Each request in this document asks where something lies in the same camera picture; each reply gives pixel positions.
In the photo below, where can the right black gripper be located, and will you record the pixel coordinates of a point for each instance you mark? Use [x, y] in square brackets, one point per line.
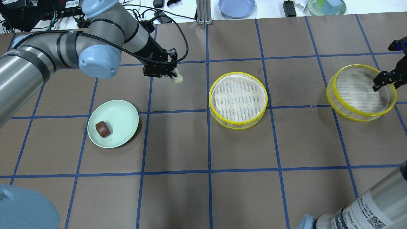
[388, 76]

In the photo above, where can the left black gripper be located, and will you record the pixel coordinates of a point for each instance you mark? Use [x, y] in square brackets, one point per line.
[155, 52]

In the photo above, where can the white steamed bun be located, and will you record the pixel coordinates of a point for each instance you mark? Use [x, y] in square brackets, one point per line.
[178, 79]

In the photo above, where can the yellow steamer basket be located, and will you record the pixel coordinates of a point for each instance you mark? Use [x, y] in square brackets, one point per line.
[237, 100]
[350, 92]

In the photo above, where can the brown bun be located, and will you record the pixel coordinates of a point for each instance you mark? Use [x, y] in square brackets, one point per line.
[102, 129]

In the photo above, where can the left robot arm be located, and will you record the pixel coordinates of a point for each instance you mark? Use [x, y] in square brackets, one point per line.
[36, 57]

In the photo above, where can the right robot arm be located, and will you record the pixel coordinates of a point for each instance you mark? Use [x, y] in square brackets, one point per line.
[383, 206]

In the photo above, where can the light green plate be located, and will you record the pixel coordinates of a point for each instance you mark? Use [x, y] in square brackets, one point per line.
[122, 118]

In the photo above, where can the blue plate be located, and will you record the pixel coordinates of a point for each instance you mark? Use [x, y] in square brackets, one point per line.
[236, 9]

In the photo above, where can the green plate with blocks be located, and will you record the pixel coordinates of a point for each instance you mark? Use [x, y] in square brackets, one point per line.
[326, 7]

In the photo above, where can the black power adapter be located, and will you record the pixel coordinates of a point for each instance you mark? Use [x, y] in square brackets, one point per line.
[289, 8]

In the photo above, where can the aluminium frame post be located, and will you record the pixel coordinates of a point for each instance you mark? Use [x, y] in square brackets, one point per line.
[203, 12]

